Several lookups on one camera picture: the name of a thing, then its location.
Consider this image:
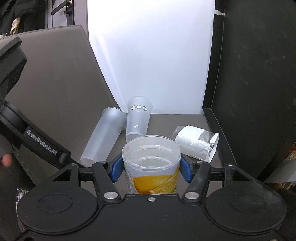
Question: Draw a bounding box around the clear cup with orange label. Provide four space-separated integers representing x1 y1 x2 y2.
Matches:
122 135 181 195

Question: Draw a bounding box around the white wrapped glass cup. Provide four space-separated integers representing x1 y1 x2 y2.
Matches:
172 126 220 163

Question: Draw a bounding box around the tall frosted plastic cup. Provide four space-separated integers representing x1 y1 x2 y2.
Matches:
80 107 127 167

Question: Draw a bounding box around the short frosted plastic cup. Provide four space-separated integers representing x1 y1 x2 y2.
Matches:
125 96 152 143

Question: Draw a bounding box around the person's left hand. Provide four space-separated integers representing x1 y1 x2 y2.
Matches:
1 154 13 167

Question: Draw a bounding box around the black tray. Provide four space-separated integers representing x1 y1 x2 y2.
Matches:
203 1 295 182

